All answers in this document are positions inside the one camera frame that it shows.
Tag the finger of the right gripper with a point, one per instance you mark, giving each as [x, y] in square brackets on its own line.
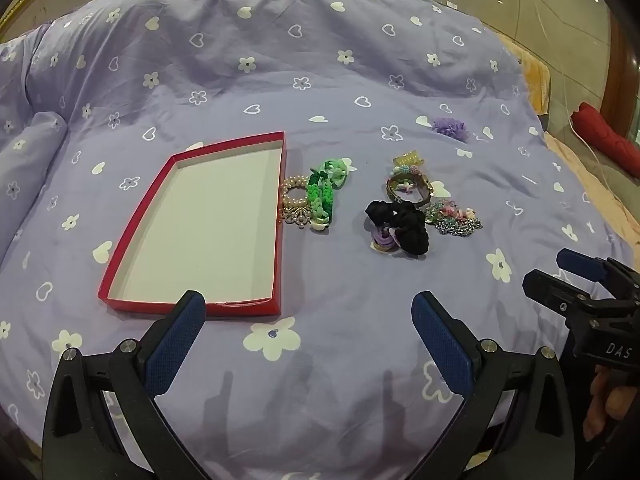
[595, 269]
[556, 295]

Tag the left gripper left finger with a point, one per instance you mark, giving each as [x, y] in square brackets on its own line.
[80, 440]

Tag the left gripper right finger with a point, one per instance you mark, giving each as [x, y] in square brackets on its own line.
[514, 419]

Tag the pink heart hair clip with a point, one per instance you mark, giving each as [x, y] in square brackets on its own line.
[440, 210]

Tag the rose gold wristwatch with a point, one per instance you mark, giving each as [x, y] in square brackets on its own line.
[409, 185]

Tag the black velvet scrunchie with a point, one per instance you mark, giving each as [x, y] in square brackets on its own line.
[398, 226]

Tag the yellow translucent claw clip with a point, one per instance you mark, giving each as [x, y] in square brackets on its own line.
[409, 159]

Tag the right hand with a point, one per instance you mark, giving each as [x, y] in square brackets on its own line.
[610, 399]

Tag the red pillow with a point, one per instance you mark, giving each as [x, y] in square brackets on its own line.
[591, 126]

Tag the purple floral duvet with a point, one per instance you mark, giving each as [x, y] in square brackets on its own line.
[338, 385]

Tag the purple mesh scrunchie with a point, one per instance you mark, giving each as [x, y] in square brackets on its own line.
[453, 128]

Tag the peach blanket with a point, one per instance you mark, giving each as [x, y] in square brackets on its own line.
[617, 194]

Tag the red shallow tray box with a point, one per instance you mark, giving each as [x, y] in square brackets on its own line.
[210, 222]

